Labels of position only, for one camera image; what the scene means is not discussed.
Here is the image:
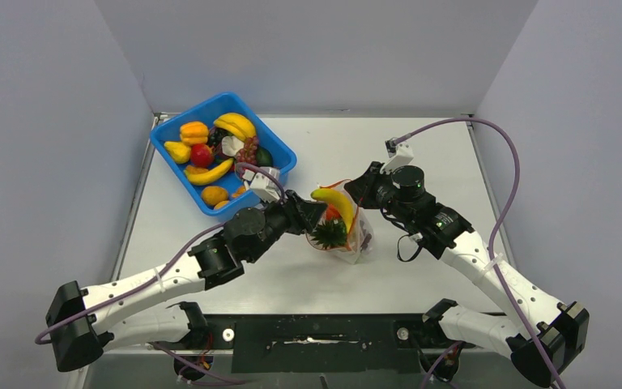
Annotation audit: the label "orange toy fried nugget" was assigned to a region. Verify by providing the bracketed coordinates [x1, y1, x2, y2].
[184, 165, 209, 175]

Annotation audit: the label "dark green toy avocado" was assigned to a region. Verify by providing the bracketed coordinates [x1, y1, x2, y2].
[255, 147, 274, 167]

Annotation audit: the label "yellow toy lemon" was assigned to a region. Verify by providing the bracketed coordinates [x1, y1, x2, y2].
[164, 141, 192, 165]

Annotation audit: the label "yellow toy mango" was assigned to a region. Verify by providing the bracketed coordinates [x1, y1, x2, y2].
[201, 186, 229, 209]

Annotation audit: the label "dark purple toy grapes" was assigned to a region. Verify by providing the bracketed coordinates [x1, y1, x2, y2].
[360, 226, 373, 253]

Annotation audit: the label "orange toy pineapple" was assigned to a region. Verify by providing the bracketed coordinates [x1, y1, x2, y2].
[310, 219, 347, 250]

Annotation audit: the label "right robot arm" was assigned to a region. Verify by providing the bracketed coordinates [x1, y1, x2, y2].
[345, 162, 590, 388]

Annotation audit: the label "yellow banana bunch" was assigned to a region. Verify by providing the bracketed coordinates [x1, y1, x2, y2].
[213, 113, 257, 141]

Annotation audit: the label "red toy apple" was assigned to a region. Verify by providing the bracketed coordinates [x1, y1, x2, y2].
[190, 143, 215, 169]

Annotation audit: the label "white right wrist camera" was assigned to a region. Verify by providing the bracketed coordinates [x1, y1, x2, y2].
[381, 138, 414, 174]

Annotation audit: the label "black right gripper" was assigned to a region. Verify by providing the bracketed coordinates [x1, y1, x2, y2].
[345, 161, 413, 225]

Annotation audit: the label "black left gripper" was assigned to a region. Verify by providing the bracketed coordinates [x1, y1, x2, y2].
[245, 189, 326, 263]

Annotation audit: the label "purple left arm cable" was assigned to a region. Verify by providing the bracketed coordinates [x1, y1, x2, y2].
[34, 162, 288, 387]

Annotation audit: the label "yellow toy banana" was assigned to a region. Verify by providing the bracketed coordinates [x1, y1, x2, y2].
[310, 187, 355, 233]
[185, 158, 235, 186]

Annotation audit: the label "small black grape bunch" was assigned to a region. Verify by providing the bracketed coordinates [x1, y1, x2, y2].
[207, 127, 230, 149]

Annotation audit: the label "orange toy tangerine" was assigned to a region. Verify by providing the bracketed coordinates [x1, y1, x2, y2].
[324, 204, 343, 222]

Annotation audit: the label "white toy garlic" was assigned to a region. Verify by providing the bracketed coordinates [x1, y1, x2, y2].
[220, 135, 245, 157]

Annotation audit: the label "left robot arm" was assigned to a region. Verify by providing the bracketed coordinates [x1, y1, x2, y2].
[36, 190, 327, 372]

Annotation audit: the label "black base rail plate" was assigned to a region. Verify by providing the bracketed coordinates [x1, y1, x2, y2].
[152, 314, 475, 383]

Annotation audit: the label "orange toy bell pepper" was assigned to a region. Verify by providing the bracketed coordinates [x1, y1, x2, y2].
[179, 121, 210, 146]

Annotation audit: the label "blue plastic bin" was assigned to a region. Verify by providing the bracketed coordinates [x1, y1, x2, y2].
[150, 92, 297, 220]

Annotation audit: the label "small red grape bunch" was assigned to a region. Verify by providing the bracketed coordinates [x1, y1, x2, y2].
[235, 136, 259, 165]

